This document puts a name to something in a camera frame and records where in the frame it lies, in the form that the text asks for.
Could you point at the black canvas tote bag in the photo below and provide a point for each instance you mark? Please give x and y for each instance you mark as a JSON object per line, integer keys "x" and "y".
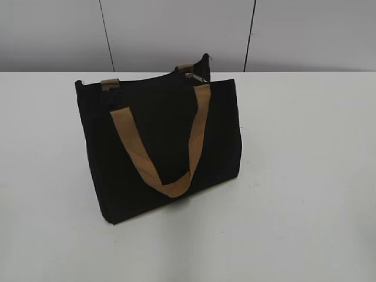
{"x": 121, "y": 192}

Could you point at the tan front bag handle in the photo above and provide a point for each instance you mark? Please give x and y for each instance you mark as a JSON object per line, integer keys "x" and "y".
{"x": 164, "y": 138}

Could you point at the tan rear bag handle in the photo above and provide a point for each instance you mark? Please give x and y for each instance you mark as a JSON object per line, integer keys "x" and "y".
{"x": 109, "y": 84}

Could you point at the metal zipper pull with ring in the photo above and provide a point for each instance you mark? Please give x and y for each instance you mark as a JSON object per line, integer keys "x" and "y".
{"x": 196, "y": 77}

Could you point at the tan bag handle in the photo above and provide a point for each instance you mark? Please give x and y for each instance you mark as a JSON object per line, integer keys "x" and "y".
{"x": 164, "y": 138}
{"x": 109, "y": 84}

